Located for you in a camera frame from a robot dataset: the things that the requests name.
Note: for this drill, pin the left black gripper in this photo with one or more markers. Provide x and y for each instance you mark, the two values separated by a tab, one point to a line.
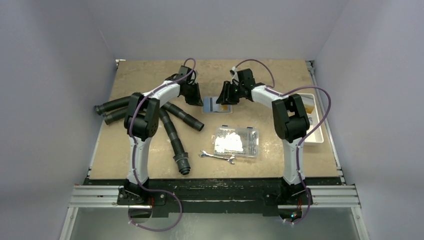
196	100

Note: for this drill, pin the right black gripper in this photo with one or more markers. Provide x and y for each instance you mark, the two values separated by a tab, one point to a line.
232	91

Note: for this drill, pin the gold VIP card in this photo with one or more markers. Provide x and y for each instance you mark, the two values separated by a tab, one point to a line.
226	108

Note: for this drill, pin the white credit card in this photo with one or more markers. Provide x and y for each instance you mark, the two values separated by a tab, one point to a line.
210	105

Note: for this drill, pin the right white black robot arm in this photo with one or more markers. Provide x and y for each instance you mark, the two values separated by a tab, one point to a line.
290	122

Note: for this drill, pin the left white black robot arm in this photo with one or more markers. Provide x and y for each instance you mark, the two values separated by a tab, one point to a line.
145	112

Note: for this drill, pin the stack of cards in tray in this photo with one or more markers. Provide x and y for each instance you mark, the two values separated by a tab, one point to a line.
309	108

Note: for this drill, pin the clear plastic screw box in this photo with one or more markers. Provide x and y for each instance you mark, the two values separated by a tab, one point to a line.
238	141

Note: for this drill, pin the silver open-end wrench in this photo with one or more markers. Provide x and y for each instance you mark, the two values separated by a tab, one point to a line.
228	158

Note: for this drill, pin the white plastic tray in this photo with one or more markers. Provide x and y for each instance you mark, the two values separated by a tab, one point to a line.
315	137

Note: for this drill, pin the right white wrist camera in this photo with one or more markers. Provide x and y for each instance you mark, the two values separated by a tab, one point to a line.
234	75

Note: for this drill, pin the black corrugated hose short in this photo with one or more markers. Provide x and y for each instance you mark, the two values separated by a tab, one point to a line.
184	116

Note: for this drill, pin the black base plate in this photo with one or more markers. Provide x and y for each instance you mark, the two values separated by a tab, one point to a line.
266	196

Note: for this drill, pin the aluminium frame rail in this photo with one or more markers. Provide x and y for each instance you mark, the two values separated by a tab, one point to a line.
334	195

